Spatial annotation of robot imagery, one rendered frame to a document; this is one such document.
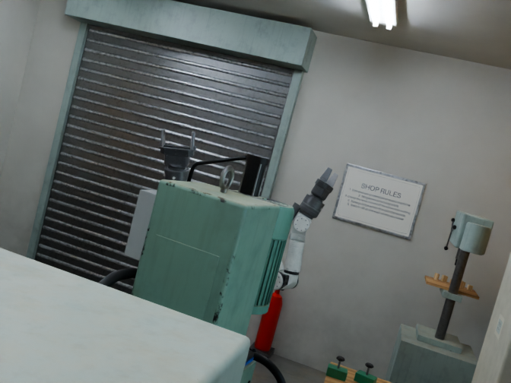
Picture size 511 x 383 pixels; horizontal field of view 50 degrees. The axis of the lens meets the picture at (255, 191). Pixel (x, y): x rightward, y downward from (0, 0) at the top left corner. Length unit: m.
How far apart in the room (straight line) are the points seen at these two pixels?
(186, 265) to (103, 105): 4.14
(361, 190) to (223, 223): 3.41
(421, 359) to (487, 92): 2.09
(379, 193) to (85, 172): 2.65
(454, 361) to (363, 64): 2.35
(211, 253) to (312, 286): 3.51
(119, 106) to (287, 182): 1.69
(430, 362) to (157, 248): 2.74
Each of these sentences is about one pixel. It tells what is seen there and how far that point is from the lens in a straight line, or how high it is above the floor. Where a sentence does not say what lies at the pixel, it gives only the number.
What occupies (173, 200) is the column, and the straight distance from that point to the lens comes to 1.21.
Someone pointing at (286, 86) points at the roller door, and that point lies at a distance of 4.65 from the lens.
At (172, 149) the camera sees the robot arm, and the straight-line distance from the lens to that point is 1.97.
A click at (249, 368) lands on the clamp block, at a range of 1.85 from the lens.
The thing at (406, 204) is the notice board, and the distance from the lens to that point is 4.50.
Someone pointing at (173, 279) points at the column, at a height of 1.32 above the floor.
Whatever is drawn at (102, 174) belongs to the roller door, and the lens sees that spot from 5.22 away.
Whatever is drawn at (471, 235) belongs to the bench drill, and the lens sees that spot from 3.50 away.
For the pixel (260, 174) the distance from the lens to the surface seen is 1.40.
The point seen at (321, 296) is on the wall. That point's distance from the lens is 4.65.
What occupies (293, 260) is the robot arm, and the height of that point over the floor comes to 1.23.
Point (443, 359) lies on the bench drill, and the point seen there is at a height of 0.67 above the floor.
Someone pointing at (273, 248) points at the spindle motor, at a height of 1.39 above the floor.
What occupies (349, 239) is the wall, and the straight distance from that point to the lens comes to 4.56.
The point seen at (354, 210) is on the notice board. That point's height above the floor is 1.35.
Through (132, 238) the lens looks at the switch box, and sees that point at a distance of 1.31.
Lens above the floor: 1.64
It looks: 4 degrees down
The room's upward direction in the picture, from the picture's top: 15 degrees clockwise
